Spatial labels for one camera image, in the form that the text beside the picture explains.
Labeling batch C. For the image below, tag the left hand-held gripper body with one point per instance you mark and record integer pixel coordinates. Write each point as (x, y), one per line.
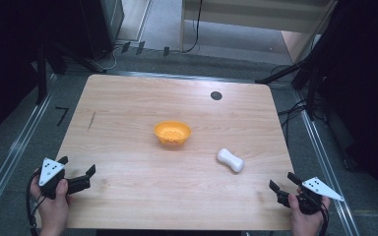
(50, 171)

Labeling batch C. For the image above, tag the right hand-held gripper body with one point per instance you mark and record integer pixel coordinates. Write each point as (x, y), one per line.
(315, 193)

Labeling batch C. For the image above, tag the person's right hand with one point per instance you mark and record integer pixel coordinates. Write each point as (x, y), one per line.
(303, 219)

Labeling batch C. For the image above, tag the person's left hand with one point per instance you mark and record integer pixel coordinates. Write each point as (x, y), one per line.
(53, 211)

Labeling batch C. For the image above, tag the white soap bar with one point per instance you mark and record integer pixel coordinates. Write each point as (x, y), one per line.
(230, 160)

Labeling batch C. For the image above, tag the black metal stand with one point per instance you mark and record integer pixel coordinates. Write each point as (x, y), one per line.
(312, 88)
(41, 75)

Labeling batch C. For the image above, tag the orange plastic bowl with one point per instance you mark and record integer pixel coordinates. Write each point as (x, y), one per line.
(172, 132)

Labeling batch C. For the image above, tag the black round table grommet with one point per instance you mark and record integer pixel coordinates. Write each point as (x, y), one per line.
(216, 95)

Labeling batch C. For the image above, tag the dark cabinet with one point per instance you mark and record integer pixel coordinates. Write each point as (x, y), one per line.
(101, 26)

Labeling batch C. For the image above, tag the metal floor rail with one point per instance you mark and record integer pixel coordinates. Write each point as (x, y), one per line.
(328, 170)
(11, 157)

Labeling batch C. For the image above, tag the light wooden furniture frame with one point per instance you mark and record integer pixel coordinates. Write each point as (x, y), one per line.
(256, 14)

